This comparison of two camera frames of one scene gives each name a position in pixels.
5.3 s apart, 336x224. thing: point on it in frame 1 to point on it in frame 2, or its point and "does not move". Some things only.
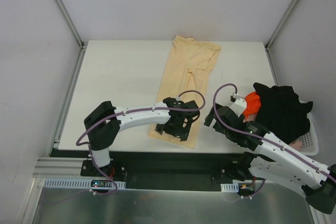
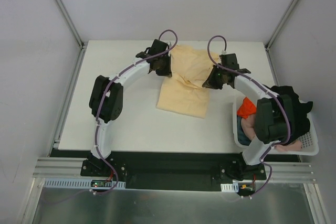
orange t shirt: x=253 y=104 does not move
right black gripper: x=219 y=118 to x=210 y=81
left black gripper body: x=179 y=126 to x=164 y=69
